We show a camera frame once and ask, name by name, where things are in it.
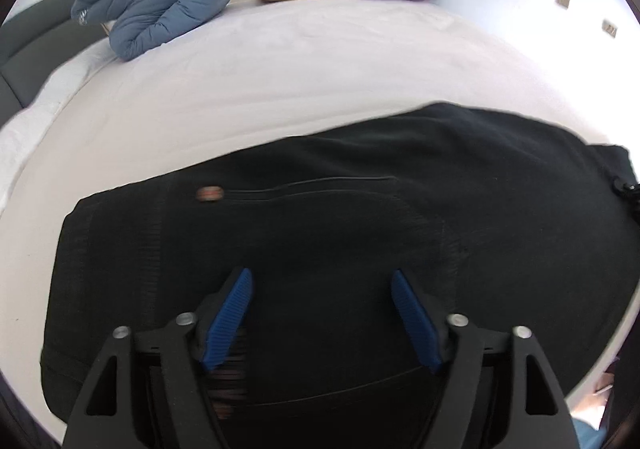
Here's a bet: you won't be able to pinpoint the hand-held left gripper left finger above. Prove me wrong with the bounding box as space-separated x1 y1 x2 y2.
62 267 254 449

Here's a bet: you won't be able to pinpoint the grey headboard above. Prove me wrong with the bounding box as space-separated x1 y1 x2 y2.
0 0 108 124

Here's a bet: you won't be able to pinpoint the blue folded duvet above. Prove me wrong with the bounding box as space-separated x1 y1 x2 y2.
70 0 236 62

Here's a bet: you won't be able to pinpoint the bed with white sheet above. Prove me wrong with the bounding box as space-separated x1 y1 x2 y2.
0 0 640 410

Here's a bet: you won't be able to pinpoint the black pants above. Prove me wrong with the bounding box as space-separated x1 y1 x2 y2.
40 102 640 449

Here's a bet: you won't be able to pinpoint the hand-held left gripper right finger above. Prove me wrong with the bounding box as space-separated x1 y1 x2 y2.
390 270 581 449

